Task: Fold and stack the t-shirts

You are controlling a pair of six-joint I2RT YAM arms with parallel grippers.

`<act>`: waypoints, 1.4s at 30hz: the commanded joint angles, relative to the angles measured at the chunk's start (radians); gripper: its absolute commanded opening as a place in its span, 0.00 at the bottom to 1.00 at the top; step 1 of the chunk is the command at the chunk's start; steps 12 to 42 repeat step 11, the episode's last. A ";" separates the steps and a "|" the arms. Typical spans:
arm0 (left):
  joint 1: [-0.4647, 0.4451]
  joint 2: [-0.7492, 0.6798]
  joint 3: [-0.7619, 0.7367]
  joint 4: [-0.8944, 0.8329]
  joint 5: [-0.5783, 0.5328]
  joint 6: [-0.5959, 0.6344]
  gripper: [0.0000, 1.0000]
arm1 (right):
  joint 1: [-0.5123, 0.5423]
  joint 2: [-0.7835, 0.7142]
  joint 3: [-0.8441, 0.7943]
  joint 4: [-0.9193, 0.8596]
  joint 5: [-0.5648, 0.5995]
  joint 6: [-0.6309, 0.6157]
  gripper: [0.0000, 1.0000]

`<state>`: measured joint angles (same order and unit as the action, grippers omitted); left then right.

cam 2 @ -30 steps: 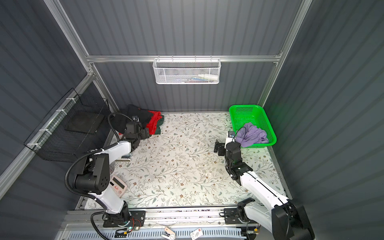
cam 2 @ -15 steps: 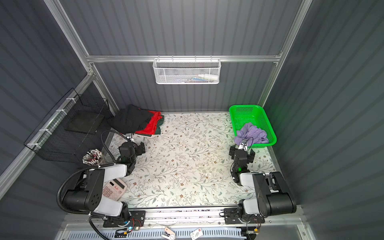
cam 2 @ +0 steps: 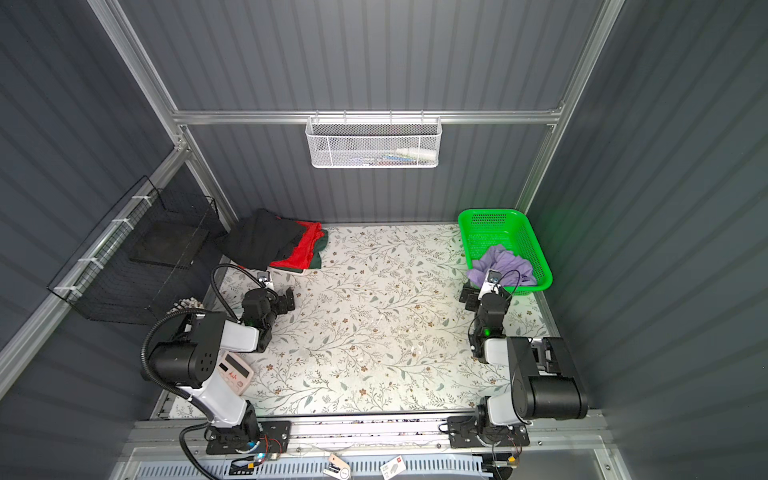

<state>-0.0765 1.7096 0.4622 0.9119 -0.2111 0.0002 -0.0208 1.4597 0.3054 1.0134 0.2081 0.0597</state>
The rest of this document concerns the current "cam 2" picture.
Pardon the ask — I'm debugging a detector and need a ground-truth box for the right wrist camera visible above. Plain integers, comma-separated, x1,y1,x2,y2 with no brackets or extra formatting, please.
478,269,503,299

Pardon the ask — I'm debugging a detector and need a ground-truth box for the white tag card left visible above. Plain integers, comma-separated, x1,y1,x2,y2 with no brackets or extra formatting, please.
322,453,352,480

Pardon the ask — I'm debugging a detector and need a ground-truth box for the cup of pens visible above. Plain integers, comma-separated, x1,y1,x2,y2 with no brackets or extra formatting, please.
168,297,205,314

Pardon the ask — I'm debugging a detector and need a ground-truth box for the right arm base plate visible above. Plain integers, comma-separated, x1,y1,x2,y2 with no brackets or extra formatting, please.
438,415,530,449

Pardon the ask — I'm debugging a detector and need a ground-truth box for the black wire basket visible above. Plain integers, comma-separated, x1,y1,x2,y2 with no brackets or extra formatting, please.
47,176,224,325

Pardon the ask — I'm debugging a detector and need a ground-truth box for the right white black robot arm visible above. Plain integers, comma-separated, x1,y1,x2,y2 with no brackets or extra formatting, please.
448,282,589,448

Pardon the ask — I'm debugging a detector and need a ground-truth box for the green plastic basket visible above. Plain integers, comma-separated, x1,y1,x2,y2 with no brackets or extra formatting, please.
458,209,553,295

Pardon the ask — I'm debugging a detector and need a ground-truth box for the black t shirt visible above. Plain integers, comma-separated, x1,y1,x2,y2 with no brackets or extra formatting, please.
214,209,307,270

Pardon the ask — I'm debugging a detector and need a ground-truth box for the purple t shirt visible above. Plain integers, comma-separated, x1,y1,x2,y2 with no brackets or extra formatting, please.
467,245,538,287

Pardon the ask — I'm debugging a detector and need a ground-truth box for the white tag card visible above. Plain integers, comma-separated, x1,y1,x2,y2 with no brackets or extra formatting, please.
380,456,407,480
322,453,352,480

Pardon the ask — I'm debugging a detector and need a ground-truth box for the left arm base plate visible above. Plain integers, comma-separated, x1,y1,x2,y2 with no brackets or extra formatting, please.
204,421,292,456

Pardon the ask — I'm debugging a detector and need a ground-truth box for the white wire mesh basket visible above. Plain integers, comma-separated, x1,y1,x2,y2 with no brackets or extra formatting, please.
305,116,443,169

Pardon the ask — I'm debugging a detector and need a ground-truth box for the white spray bottle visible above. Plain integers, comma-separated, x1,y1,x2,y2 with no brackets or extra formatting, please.
395,147,439,164

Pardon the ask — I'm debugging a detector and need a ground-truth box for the pink white remote pad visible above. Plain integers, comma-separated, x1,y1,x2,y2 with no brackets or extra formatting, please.
216,351,254,396

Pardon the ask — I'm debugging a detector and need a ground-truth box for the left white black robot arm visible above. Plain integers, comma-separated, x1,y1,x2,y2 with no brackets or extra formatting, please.
140,288,295,436

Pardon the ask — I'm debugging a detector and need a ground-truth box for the floral table mat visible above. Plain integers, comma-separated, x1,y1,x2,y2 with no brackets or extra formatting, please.
169,223,550,419

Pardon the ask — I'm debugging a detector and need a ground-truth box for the white tag card right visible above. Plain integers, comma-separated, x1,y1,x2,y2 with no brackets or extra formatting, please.
380,456,407,480

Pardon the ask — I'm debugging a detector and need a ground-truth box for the dark green folded t shirt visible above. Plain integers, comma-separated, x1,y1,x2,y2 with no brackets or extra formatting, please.
283,229,329,272

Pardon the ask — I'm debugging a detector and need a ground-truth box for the red folded t shirt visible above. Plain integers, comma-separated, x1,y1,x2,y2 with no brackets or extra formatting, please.
270,221,328,271

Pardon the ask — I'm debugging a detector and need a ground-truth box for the aluminium front rail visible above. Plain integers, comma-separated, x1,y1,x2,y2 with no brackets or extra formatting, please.
122,412,607,457

